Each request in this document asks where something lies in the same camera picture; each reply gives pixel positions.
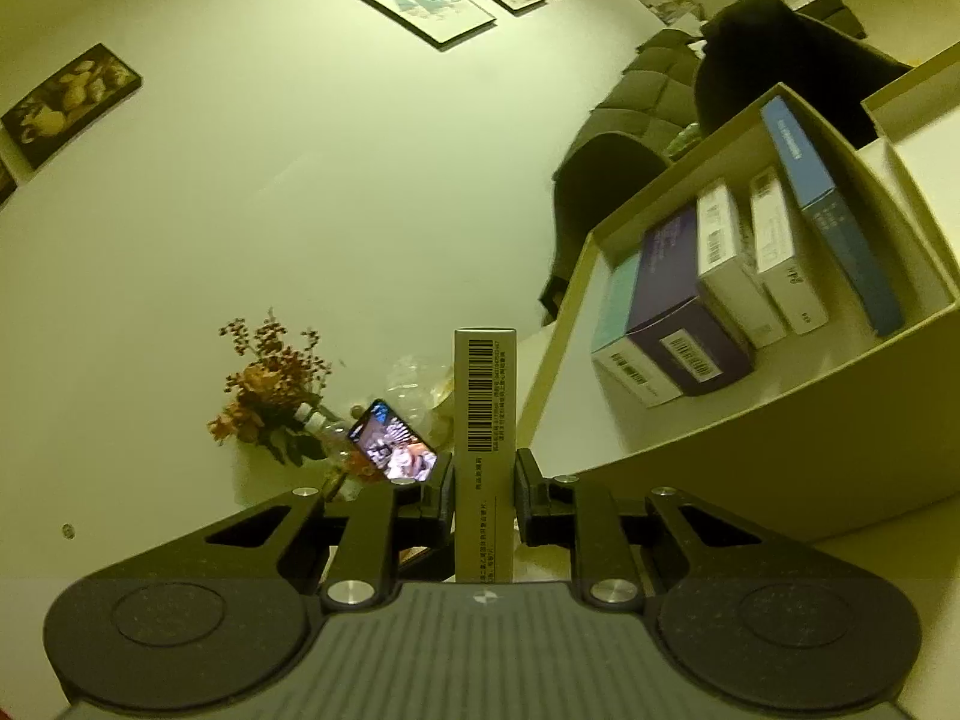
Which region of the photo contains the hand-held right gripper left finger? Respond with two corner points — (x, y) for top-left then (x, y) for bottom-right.
(202, 452), (457, 612)

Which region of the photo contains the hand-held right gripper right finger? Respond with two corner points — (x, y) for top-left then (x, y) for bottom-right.
(514, 448), (758, 608)

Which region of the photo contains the tall beige barcode box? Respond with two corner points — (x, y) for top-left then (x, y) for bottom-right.
(452, 326), (518, 586)

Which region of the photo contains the white teal medicine box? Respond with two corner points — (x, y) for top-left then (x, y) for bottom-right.
(590, 251), (685, 410)

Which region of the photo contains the beige cardboard storage box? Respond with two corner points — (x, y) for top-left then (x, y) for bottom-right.
(517, 82), (960, 541)

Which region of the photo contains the purple medicine box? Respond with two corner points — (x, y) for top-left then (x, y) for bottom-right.
(625, 204), (757, 398)

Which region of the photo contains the white medicine box barcode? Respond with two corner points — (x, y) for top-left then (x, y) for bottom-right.
(748, 169), (831, 336)
(696, 178), (790, 350)

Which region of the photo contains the blue box red circle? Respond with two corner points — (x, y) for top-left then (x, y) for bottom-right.
(760, 96), (905, 337)

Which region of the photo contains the white marble desktop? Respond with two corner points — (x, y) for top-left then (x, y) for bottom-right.
(225, 326), (960, 720)

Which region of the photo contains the black smartphone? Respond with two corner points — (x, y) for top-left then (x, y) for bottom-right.
(346, 399), (438, 485)

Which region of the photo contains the clear plastic bottle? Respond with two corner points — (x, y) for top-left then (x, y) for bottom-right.
(386, 355), (458, 458)

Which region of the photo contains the clear bottle red label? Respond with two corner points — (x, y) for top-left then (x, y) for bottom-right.
(295, 401), (380, 502)

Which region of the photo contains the dried orange flower bouquet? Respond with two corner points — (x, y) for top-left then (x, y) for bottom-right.
(208, 307), (335, 466)

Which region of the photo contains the dark armchair with legs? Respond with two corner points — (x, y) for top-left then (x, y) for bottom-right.
(540, 131), (672, 327)

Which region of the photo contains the dark round-backed chair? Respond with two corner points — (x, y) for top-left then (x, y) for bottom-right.
(694, 0), (912, 151)

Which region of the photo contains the beige cardboard box lid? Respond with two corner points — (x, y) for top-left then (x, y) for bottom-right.
(859, 37), (960, 278)

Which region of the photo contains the dark fruit wall picture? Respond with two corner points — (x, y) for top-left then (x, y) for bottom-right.
(0, 43), (143, 172)

